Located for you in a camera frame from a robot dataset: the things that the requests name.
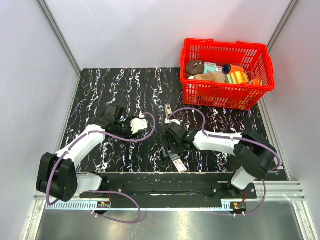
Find teal white box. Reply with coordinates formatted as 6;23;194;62
203;62;217;74

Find yellow green sticky notes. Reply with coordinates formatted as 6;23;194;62
226;71;250;85

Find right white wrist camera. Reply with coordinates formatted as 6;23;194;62
168;119;181;127

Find orange bottle blue cap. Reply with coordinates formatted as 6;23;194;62
222;63;245;75

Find red plastic basket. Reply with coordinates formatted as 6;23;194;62
180;38;276;110

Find brown cardboard box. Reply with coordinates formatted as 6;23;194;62
193;72;227;83

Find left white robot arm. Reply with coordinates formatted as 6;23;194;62
36;104;134;206

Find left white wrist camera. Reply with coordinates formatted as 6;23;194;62
130;112;148;134

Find brown round item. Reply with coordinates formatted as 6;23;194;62
185;60;205;76

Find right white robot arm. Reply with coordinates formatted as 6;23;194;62
160;122;278;198

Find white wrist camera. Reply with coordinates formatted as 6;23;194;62
168;119;181;127
130;112;148;134

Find aluminium frame rail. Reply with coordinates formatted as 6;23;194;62
34;180;306;201

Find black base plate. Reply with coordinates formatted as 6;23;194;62
79;171;258;209

